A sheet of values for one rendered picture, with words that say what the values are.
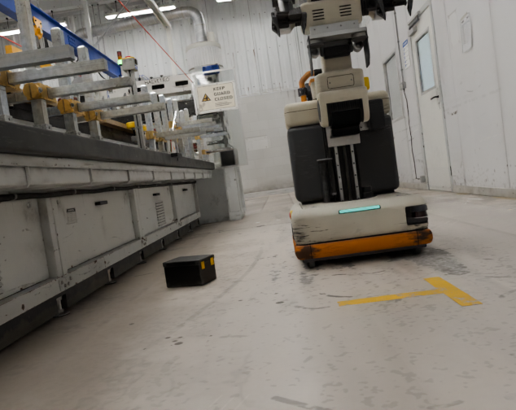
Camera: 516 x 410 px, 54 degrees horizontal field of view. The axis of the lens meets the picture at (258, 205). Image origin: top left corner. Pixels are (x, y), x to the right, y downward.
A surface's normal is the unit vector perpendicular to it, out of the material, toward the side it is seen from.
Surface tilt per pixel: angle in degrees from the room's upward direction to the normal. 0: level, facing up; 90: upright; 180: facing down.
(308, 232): 90
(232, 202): 90
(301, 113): 90
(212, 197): 90
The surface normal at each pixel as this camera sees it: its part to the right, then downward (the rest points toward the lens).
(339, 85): -0.03, 0.20
